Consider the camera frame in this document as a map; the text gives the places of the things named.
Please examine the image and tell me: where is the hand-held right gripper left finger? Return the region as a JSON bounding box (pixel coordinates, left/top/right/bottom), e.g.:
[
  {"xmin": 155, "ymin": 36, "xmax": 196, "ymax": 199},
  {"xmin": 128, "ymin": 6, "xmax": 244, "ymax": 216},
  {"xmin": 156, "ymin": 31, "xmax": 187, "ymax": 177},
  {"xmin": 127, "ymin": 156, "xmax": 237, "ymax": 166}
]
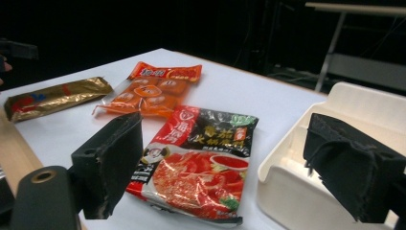
[{"xmin": 70, "ymin": 111, "xmax": 144, "ymax": 220}]

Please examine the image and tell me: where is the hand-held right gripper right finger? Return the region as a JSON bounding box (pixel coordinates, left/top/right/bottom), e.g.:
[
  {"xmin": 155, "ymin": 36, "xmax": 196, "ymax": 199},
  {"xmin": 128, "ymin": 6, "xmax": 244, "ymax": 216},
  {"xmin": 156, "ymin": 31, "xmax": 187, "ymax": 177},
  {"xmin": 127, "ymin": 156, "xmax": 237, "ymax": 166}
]
[{"xmin": 303, "ymin": 113, "xmax": 406, "ymax": 224}]

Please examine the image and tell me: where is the gold foil snack packet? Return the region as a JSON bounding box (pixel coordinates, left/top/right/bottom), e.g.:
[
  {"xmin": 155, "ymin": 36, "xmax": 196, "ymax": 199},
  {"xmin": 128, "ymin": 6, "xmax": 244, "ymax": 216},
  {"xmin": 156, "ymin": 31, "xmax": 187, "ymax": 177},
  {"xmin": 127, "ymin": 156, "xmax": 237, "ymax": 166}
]
[{"xmin": 3, "ymin": 76, "xmax": 114, "ymax": 123}]

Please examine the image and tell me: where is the white cardboard box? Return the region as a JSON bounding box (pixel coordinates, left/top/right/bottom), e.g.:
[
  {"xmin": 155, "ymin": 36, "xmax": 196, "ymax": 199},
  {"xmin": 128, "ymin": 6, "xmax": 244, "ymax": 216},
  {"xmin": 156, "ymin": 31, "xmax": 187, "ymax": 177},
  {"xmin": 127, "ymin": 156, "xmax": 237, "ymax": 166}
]
[{"xmin": 257, "ymin": 81, "xmax": 406, "ymax": 230}]

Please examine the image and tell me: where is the orange snack packet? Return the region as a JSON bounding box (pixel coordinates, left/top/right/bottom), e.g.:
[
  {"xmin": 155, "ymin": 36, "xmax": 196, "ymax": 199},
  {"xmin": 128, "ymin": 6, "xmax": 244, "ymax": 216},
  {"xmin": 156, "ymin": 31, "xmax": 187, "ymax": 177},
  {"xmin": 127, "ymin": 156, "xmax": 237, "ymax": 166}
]
[{"xmin": 92, "ymin": 61, "xmax": 203, "ymax": 119}]

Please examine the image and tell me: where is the red and black seasoning packet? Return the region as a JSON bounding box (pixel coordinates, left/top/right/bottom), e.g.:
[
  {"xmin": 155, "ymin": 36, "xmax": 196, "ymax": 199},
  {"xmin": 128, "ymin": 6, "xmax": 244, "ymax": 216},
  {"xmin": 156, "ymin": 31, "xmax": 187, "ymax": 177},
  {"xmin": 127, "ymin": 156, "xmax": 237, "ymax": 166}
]
[{"xmin": 125, "ymin": 104, "xmax": 259, "ymax": 228}]

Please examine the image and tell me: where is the white metal stand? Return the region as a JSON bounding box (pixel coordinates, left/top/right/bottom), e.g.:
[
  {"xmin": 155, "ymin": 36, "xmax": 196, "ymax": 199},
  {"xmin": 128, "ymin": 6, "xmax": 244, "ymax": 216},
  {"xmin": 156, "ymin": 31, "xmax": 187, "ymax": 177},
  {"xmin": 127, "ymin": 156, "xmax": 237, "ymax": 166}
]
[{"xmin": 304, "ymin": 1, "xmax": 406, "ymax": 94}]

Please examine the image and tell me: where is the white table mat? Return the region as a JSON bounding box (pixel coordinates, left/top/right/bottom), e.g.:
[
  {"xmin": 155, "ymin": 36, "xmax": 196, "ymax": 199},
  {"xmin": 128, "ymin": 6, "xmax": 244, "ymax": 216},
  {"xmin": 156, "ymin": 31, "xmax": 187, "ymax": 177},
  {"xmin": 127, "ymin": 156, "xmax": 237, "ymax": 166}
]
[{"xmin": 0, "ymin": 47, "xmax": 327, "ymax": 230}]

